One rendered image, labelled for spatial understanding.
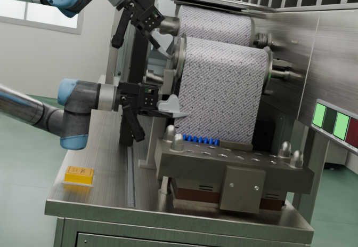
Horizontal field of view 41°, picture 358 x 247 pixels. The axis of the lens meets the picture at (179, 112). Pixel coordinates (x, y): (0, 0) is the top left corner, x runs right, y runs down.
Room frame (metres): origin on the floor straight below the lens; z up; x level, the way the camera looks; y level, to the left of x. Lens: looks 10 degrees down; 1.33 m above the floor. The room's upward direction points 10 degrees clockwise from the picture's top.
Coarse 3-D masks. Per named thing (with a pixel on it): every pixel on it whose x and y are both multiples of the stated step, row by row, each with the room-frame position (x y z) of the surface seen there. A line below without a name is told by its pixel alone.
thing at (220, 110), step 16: (192, 80) 1.33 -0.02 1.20; (208, 80) 1.34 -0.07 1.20; (192, 96) 1.33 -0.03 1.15; (208, 96) 1.34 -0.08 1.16; (224, 96) 1.35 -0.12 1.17; (240, 96) 1.35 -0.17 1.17; (256, 96) 1.36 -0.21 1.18; (192, 112) 1.33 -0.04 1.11; (208, 112) 1.34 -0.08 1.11; (224, 112) 1.35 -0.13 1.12; (240, 112) 1.35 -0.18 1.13; (256, 112) 1.36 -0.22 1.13; (176, 128) 1.33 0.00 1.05; (192, 128) 1.34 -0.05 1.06; (208, 128) 1.34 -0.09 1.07; (224, 128) 1.35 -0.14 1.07; (240, 128) 1.36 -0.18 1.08
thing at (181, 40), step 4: (180, 40) 1.38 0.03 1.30; (180, 44) 1.37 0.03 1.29; (180, 48) 1.35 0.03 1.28; (180, 52) 1.34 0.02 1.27; (180, 56) 1.33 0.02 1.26; (180, 60) 1.33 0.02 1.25; (184, 60) 1.33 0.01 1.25; (268, 60) 1.38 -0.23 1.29; (180, 64) 1.33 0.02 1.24; (268, 64) 1.37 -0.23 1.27; (176, 68) 1.36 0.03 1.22; (176, 72) 1.35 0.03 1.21; (176, 76) 1.37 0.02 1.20; (264, 80) 1.37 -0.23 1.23
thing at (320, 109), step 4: (316, 108) 1.16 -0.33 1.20; (320, 108) 1.14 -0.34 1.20; (324, 108) 1.11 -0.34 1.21; (316, 112) 1.15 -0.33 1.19; (320, 112) 1.13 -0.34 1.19; (316, 116) 1.15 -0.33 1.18; (320, 116) 1.13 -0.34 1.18; (316, 120) 1.14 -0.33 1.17; (320, 120) 1.12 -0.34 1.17; (316, 124) 1.14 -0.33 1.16; (320, 124) 1.12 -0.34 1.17
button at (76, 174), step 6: (72, 168) 1.21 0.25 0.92; (78, 168) 1.22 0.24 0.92; (84, 168) 1.22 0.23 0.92; (66, 174) 1.16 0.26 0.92; (72, 174) 1.16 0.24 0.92; (78, 174) 1.17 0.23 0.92; (84, 174) 1.17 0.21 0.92; (90, 174) 1.18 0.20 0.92; (66, 180) 1.16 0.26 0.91; (72, 180) 1.16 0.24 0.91; (78, 180) 1.16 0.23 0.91; (84, 180) 1.17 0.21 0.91; (90, 180) 1.17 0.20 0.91
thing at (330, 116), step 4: (328, 108) 1.10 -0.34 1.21; (328, 112) 1.09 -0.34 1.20; (332, 112) 1.07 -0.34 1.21; (336, 112) 1.05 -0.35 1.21; (328, 116) 1.09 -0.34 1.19; (332, 116) 1.07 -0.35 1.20; (324, 120) 1.10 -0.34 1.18; (328, 120) 1.08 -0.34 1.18; (332, 120) 1.06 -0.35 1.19; (324, 124) 1.10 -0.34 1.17; (328, 124) 1.08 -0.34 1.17; (332, 124) 1.06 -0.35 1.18; (324, 128) 1.09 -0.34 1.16; (328, 128) 1.07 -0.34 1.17; (332, 128) 1.05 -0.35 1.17
